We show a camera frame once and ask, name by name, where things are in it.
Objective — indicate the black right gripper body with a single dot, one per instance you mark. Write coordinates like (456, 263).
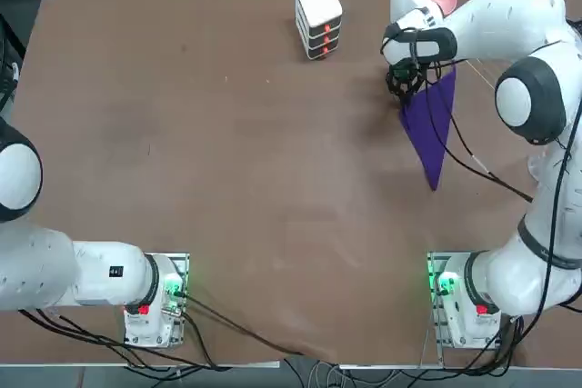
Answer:
(407, 71)

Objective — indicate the purple cloth towel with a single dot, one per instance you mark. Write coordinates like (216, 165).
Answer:
(432, 133)

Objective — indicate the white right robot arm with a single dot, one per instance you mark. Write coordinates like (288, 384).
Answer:
(500, 11)

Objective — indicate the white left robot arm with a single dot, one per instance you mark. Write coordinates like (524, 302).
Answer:
(27, 270)

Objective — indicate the clear bottle with blue cap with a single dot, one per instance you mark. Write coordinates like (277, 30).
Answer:
(534, 167)

